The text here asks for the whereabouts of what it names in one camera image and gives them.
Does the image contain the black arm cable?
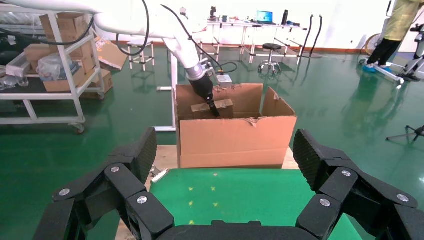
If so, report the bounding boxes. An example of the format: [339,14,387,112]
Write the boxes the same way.
[0,0,239,75]

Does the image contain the white frame table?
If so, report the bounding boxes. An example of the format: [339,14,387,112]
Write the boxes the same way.
[198,19,309,65]

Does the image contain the black tripod stand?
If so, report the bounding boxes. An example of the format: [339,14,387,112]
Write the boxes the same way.
[385,124,424,144]

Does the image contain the metal binder clip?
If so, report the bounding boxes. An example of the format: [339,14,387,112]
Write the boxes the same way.
[150,167,170,183]

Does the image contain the green table cloth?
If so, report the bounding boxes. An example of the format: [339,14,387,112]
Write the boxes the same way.
[149,168,364,240]

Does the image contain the cardboard box with print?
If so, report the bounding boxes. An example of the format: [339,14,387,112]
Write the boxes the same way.
[80,68,114,101]

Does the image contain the person in yellow shirt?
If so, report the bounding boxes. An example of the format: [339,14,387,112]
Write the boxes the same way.
[380,23,424,84]

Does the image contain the small brown cardboard box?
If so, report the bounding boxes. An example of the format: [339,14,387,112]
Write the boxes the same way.
[23,43,51,71]

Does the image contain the open laptop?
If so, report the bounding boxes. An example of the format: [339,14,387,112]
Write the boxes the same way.
[255,10,277,26]

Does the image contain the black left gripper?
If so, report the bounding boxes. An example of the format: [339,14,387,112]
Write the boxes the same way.
[188,73,221,118]

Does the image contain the black round swivel stool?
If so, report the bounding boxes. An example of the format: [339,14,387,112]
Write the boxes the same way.
[258,43,282,74]

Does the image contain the small white square stool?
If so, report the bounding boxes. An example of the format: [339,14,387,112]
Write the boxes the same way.
[126,38,157,72]

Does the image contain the large open cardboard carton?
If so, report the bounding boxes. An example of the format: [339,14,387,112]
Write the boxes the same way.
[174,82,298,170]

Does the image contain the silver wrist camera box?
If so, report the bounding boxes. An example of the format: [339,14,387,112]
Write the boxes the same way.
[216,74,234,90]

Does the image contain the round yellow fan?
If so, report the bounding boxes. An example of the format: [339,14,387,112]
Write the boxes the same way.
[363,33,384,57]

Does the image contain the clear plastic bag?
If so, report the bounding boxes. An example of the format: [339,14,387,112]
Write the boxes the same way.
[35,53,81,82]

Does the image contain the wide low cardboard box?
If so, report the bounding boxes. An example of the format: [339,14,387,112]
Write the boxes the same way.
[42,61,88,94]

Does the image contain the flattened cardboard sheet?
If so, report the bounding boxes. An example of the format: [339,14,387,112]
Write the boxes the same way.
[95,37,130,71]

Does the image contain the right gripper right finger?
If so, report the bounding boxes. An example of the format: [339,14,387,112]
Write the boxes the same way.
[293,128,424,240]

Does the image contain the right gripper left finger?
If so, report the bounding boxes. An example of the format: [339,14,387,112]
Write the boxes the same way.
[33,126,175,240]

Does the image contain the white shelving cart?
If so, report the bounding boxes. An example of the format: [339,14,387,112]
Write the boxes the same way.
[0,11,107,135]

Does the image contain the white metal post frame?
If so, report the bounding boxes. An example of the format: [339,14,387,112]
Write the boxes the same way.
[153,49,180,133]

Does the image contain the tall cardboard box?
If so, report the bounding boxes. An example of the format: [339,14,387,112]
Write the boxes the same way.
[39,12,95,61]

